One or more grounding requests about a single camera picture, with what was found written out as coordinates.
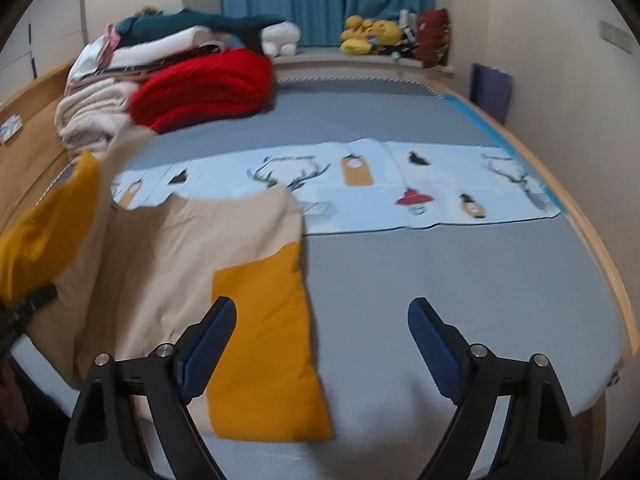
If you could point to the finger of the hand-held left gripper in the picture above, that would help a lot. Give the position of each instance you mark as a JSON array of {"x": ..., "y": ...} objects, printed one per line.
[{"x": 39, "y": 297}]

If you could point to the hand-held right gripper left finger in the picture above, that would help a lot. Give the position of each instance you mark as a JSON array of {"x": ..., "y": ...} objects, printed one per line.
[{"x": 215, "y": 331}]

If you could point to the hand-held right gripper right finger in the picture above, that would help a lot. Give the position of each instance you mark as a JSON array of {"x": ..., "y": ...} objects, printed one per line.
[{"x": 431, "y": 341}]

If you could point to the beige and yellow hooded jacket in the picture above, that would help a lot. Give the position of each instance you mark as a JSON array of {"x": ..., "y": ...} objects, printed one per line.
[{"x": 175, "y": 250}]

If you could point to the grey printed bed sheet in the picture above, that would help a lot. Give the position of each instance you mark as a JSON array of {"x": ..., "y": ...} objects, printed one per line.
[{"x": 425, "y": 260}]

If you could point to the white packet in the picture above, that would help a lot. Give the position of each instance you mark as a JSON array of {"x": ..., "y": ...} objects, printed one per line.
[{"x": 10, "y": 130}]

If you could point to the white fleece folded blanket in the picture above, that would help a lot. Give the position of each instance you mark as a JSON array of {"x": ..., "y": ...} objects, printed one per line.
[{"x": 95, "y": 110}]

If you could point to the red folded blanket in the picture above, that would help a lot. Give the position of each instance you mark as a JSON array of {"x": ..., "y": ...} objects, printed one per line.
[{"x": 205, "y": 82}]

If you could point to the purple box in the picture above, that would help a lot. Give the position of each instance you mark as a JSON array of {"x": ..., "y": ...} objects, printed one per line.
[{"x": 492, "y": 92}]

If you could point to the pink folded blanket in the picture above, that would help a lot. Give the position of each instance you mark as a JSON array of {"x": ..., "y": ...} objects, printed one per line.
[{"x": 110, "y": 42}]

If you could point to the navy printed folded quilt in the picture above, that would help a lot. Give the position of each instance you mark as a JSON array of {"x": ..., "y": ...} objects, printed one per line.
[{"x": 160, "y": 47}]

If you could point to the white plush toy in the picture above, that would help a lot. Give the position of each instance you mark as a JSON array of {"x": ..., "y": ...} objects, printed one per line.
[{"x": 281, "y": 40}]

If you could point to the black white striped toy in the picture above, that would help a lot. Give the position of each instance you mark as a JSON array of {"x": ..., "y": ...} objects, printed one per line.
[{"x": 407, "y": 40}]

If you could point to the dark red cushion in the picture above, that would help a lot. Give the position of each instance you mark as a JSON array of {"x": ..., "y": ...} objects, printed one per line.
[{"x": 434, "y": 37}]

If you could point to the pile of yellow plush toys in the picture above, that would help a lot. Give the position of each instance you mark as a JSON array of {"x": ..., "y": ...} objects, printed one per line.
[{"x": 372, "y": 35}]

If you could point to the blue curtain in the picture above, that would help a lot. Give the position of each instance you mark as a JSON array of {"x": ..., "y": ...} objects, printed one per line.
[{"x": 310, "y": 0}]

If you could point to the wooden bed frame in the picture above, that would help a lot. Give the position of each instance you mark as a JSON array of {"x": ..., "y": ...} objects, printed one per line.
[{"x": 30, "y": 160}]

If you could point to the wall switch plate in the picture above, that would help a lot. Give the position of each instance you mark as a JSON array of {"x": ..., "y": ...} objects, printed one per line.
[{"x": 616, "y": 35}]

